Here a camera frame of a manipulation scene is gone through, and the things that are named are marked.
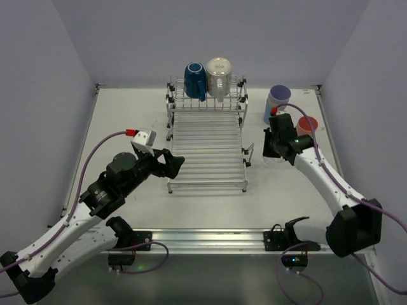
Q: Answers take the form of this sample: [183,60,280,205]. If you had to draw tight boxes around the salmon pink plastic cup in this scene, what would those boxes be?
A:
[296,116,319,137]

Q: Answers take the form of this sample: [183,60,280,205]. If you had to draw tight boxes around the light blue plastic cup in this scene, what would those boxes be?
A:
[263,104,282,125]

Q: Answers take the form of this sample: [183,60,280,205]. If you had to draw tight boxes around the beige plastic cup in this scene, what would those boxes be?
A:
[266,95,289,112]

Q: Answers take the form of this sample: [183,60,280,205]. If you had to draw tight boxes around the lavender plastic cup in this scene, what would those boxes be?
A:
[268,85,291,100]

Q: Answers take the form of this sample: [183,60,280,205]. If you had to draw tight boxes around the dark blue ceramic mug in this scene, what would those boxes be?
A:
[184,62,207,102]

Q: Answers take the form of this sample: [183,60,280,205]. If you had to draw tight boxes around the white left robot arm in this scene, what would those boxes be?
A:
[1,149,185,304]

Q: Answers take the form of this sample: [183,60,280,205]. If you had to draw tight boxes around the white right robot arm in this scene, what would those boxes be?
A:
[263,113,382,257]

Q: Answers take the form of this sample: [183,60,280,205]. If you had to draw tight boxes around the silver metal dish rack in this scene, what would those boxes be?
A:
[165,76,254,193]

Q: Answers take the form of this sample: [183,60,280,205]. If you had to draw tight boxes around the black left controller box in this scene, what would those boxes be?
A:
[107,253,135,271]

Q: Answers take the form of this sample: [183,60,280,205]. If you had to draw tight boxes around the black controller box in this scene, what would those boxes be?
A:
[107,253,135,271]
[280,254,308,272]

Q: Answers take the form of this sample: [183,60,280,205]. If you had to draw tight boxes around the white floral ceramic mug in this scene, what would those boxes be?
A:
[206,57,232,102]

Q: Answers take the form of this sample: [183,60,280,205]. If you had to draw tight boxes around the black right controller box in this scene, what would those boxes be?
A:
[280,254,308,272]

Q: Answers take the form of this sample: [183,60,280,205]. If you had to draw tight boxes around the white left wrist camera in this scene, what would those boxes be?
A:
[131,129,156,156]

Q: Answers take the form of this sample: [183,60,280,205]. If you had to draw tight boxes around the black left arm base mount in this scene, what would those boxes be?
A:
[106,217,152,249]

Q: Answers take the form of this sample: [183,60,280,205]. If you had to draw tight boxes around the aluminium front rail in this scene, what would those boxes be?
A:
[92,227,376,255]

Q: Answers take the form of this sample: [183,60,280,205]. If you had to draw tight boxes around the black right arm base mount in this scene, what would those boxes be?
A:
[263,217,326,252]

